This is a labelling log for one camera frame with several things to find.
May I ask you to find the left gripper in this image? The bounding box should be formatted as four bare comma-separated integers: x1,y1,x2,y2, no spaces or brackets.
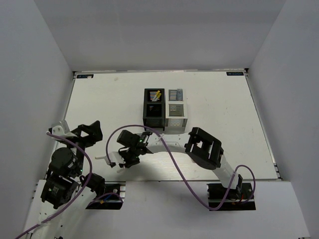
61,120,103,175

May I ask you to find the black pen holder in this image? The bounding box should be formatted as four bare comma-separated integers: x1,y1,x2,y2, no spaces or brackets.
143,88,165,130

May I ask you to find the clear blue glue bottle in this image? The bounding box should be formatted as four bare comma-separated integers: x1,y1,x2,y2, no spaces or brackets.
176,89,183,101

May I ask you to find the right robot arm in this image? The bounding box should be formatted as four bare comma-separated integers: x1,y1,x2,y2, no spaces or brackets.
117,127,243,199

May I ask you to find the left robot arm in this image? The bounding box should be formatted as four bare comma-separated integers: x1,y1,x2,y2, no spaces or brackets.
26,120,105,239

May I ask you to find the left corner label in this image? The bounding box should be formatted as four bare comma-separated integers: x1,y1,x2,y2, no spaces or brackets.
76,74,94,79

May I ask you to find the white pen holder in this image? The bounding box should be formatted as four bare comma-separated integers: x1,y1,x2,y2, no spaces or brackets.
165,89,188,134

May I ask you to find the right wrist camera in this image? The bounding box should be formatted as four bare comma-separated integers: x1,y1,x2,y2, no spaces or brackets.
108,151,125,168

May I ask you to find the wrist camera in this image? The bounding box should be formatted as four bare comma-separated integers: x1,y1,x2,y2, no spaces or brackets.
47,120,70,140
108,151,125,168

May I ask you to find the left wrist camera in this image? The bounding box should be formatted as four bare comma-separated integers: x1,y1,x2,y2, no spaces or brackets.
47,120,70,140

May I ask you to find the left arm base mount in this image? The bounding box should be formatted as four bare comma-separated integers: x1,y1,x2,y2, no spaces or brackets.
86,182,126,210

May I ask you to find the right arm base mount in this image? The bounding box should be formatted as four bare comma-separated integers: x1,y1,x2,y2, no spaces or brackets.
207,183,256,211

